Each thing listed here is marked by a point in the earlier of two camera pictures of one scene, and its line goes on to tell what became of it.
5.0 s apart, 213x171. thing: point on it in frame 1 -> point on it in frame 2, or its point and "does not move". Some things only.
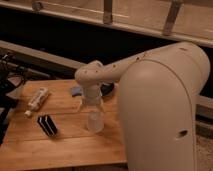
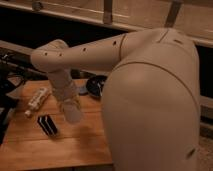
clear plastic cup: (94, 121) -> (72, 110)
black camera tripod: (12, 76) does not move
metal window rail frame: (180, 20) does not move
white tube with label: (36, 101) does not move
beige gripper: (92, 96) -> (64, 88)
